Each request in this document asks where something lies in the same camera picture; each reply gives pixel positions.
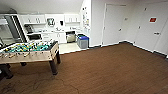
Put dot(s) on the foosball table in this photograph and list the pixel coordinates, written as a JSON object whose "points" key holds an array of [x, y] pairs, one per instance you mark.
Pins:
{"points": [[33, 55]]}

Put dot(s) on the black soap dispenser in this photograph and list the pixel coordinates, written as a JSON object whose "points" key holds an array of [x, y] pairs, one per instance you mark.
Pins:
{"points": [[61, 23]]}

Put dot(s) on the stainless steel dishwasher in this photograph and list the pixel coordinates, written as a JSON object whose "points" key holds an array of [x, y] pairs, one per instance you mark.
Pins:
{"points": [[70, 37]]}

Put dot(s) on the white double-door sink cabinet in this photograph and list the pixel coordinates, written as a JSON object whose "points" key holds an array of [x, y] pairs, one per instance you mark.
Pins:
{"points": [[58, 37]]}

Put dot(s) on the red door sign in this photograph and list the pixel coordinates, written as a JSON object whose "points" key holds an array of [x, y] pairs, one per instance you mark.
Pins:
{"points": [[153, 20]]}

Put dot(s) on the white three-door wall cabinet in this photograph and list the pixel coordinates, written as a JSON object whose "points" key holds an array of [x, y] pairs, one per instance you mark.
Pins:
{"points": [[72, 18]]}

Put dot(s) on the white two-door wall cabinet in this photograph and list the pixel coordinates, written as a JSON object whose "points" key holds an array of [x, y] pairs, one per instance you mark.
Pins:
{"points": [[33, 19]]}

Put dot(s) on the steel paper towel dispenser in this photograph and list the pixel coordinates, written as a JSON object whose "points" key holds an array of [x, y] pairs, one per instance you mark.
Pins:
{"points": [[50, 22]]}

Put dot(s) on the stainless steel refrigerator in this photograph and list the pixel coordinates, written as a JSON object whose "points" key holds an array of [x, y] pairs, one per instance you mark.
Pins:
{"points": [[11, 28]]}

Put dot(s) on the black coffee machine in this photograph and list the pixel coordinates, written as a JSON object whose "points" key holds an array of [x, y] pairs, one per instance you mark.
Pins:
{"points": [[29, 29]]}

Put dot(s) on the built-in black microwave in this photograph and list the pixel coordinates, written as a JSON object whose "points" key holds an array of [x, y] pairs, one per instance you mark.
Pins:
{"points": [[34, 37]]}

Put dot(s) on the blue lid waste bin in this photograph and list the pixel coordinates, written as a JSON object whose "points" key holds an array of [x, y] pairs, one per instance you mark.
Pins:
{"points": [[83, 42]]}

